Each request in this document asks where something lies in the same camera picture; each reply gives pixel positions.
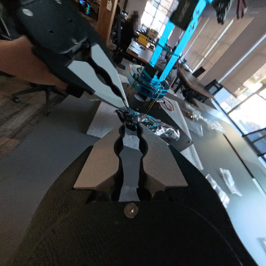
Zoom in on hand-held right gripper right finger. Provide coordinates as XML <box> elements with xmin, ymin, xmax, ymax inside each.
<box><xmin>140</xmin><ymin>123</ymin><xmax>189</xmax><ymax>200</ymax></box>

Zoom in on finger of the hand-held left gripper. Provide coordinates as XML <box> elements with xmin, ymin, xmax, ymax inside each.
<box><xmin>89</xmin><ymin>41</ymin><xmax>128</xmax><ymax>107</ymax></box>
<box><xmin>67</xmin><ymin>57</ymin><xmax>128</xmax><ymax>110</ymax></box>

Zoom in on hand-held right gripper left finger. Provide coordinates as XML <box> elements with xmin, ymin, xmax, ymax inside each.
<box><xmin>74</xmin><ymin>123</ymin><xmax>126</xmax><ymax>203</ymax></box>

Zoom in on silver plastic parts bag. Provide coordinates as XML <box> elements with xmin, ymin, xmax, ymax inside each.
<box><xmin>116</xmin><ymin>108</ymin><xmax>180</xmax><ymax>141</ymax></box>

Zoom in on person's left forearm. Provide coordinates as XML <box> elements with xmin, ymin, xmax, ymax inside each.
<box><xmin>0</xmin><ymin>35</ymin><xmax>69</xmax><ymax>90</ymax></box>

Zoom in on background wooden table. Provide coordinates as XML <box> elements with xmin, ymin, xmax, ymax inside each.
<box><xmin>125</xmin><ymin>38</ymin><xmax>158</xmax><ymax>63</ymax></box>
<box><xmin>177</xmin><ymin>67</ymin><xmax>216</xmax><ymax>102</ymax></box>

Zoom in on white foam sheet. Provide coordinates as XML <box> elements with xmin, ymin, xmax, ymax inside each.
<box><xmin>87</xmin><ymin>98</ymin><xmax>204</xmax><ymax>171</ymax></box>

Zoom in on black office chair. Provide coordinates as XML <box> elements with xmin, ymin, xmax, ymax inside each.
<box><xmin>12</xmin><ymin>81</ymin><xmax>69</xmax><ymax>117</ymax></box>

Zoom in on scattered small clear parts bags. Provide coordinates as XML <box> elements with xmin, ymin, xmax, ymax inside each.
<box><xmin>183</xmin><ymin>102</ymin><xmax>266</xmax><ymax>250</ymax></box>

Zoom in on large office windows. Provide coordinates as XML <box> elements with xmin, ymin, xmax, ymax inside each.
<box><xmin>139</xmin><ymin>0</ymin><xmax>266</xmax><ymax>167</ymax></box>

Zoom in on black metal base plate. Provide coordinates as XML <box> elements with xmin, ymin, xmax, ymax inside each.
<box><xmin>125</xmin><ymin>94</ymin><xmax>194</xmax><ymax>152</ymax></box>

